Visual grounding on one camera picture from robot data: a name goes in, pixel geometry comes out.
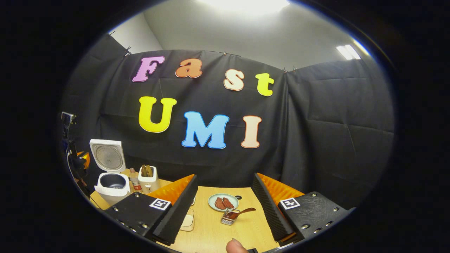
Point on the clear rice container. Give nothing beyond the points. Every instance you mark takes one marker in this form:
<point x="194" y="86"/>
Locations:
<point x="188" y="221"/>

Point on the brown bread slice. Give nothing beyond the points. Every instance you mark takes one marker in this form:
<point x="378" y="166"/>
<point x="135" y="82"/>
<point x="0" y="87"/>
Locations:
<point x="143" y="170"/>
<point x="149" y="170"/>

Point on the red meat piece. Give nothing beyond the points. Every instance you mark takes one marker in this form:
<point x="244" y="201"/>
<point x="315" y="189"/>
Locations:
<point x="228" y="202"/>
<point x="219" y="203"/>

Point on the brown wooden spoon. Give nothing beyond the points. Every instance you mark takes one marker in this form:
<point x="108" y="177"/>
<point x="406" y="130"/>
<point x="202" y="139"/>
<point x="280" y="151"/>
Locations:
<point x="242" y="211"/>

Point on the white rice cooker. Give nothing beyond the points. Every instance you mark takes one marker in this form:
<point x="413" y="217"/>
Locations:
<point x="112" y="191"/>

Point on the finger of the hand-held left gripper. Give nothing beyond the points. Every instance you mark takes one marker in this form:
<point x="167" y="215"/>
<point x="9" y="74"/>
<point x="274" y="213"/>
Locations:
<point x="85" y="160"/>

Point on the clear water bottle red label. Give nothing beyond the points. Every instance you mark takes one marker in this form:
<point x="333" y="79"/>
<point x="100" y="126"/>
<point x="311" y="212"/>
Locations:
<point x="135" y="182"/>

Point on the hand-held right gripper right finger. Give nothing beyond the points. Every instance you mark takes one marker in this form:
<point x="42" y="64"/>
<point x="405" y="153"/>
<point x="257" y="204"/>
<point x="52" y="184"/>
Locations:
<point x="267" y="211"/>

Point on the large ceiling light panel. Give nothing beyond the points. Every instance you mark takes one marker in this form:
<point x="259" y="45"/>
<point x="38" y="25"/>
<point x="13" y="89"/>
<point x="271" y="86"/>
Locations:
<point x="246" y="5"/>

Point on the pale green plate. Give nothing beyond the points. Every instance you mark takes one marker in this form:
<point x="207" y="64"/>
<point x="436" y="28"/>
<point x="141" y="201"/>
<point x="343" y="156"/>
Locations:
<point x="212" y="202"/>

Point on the white toaster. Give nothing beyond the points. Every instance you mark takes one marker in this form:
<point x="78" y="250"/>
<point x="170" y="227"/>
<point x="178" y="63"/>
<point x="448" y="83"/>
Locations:
<point x="149" y="184"/>

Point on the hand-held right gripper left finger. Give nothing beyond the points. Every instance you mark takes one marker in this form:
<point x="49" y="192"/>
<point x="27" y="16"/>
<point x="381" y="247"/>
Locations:
<point x="181" y="211"/>

